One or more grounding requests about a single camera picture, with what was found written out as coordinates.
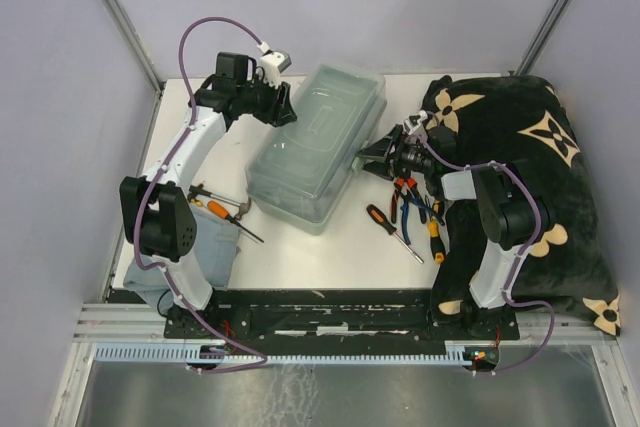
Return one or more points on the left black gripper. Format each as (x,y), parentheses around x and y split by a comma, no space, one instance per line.
(281,113)

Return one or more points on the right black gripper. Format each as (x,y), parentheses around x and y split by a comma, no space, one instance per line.
(379,149)

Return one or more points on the green plastic tool box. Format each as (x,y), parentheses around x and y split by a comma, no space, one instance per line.
(301,170)

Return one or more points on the black handled claw hammer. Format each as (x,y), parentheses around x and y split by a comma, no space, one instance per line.
(242,207)

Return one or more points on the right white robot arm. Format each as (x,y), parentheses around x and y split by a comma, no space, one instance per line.
(510,201)

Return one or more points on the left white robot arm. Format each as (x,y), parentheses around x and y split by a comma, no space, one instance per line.
(157,217)

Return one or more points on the orange black pliers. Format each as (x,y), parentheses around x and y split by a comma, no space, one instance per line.
(405,190)

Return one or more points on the orange black nut driver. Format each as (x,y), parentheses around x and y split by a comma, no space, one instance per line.
(380,219)

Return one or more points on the small yellow black screwdriver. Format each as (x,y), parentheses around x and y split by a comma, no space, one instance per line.
(439,205)

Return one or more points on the folded blue denim cloth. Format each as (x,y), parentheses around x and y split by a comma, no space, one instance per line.
(215,250)

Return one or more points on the black floral blanket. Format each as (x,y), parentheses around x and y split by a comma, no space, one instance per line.
(507,119)

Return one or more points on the blue handled pliers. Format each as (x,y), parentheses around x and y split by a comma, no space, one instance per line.
(425,213)

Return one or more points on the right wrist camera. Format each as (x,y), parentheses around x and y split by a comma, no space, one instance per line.
(415,124)

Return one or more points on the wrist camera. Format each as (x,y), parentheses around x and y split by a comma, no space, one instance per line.
(273,63)
(415,124)

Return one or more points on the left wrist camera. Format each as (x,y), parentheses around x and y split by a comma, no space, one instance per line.
(273,63)

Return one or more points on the orange handled screwdriver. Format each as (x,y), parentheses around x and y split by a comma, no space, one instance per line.
(221,212)

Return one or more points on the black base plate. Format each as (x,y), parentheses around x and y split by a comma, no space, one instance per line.
(346,322)

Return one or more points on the right aluminium frame post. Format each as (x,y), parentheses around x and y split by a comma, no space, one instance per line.
(541,37)

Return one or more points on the aluminium frame post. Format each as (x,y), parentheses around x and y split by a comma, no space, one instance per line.
(133,42)
(541,37)

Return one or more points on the left aluminium frame post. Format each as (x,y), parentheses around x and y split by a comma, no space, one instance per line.
(133,42)

